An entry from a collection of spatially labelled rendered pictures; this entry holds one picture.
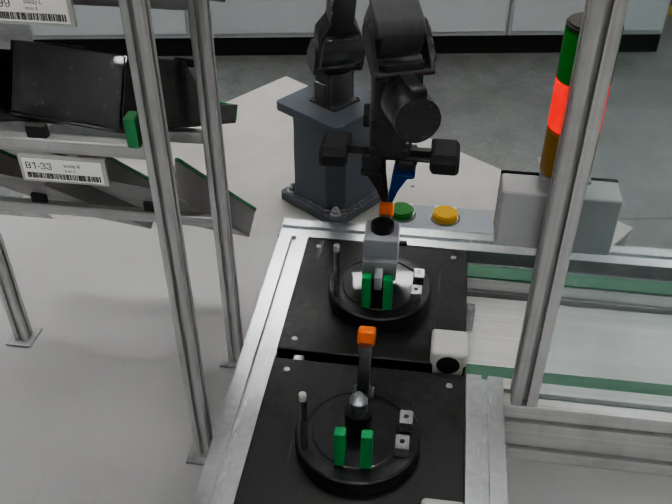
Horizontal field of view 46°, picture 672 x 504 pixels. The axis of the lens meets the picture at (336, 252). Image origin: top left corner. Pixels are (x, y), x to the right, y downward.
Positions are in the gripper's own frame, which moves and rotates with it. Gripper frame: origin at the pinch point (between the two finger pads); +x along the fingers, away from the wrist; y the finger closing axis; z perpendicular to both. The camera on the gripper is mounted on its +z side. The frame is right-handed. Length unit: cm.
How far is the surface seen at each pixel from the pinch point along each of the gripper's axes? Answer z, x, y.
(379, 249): -12.7, 1.7, -0.1
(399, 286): -9.9, 9.8, -2.8
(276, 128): 55, 22, 28
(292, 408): -31.5, 11.9, 8.0
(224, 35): 280, 96, 104
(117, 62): -25.6, -27.6, 24.9
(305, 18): 285, 86, 63
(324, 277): -7.0, 11.8, 8.0
